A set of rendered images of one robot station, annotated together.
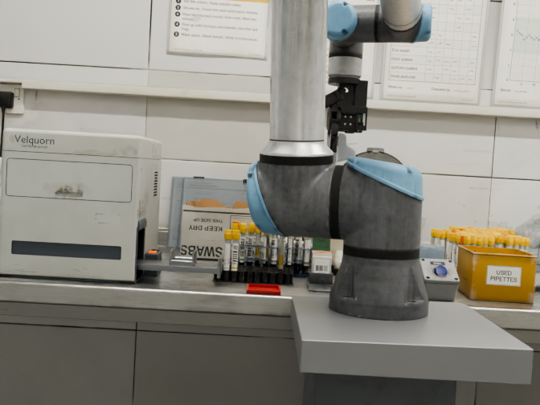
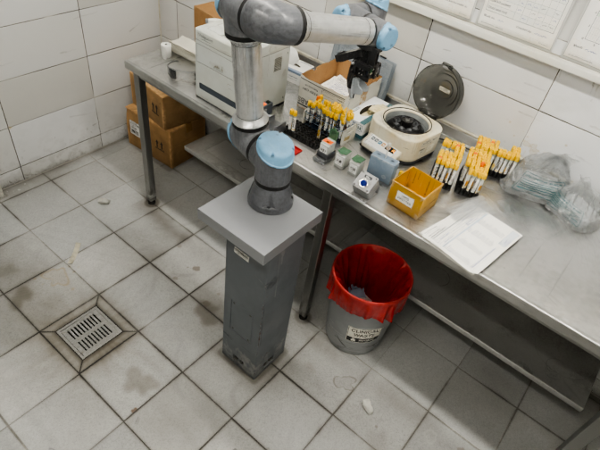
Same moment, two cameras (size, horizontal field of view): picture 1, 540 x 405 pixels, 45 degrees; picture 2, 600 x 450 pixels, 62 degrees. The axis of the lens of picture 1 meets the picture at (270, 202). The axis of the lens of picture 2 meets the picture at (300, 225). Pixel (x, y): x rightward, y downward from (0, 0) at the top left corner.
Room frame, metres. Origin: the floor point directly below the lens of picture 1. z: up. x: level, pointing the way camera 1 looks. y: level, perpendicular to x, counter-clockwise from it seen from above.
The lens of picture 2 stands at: (0.01, -0.96, 1.99)
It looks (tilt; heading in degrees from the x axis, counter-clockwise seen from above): 43 degrees down; 33
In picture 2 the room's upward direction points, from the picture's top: 10 degrees clockwise
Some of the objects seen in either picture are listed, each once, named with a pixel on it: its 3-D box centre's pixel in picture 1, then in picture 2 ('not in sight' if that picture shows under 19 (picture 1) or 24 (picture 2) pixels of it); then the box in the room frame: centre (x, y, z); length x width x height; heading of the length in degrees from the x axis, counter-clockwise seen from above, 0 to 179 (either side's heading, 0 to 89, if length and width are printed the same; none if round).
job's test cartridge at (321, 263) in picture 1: (321, 267); (327, 147); (1.38, -0.12, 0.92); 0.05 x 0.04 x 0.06; 179
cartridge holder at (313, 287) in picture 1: (320, 280); (326, 154); (1.38, -0.12, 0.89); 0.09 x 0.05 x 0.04; 179
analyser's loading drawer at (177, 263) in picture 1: (172, 260); (262, 116); (1.34, 0.20, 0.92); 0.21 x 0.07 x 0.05; 91
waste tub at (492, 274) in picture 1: (494, 273); (414, 192); (1.40, -0.49, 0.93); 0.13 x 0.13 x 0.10; 88
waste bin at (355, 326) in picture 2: not in sight; (362, 301); (1.42, -0.43, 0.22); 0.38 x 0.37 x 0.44; 91
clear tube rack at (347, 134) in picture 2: (269, 258); (329, 123); (1.54, -0.01, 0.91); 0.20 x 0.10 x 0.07; 91
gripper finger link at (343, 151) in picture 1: (341, 153); (355, 89); (1.43, -0.15, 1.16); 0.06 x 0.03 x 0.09; 91
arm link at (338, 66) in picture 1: (344, 70); not in sight; (1.45, -0.15, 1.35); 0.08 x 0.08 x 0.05
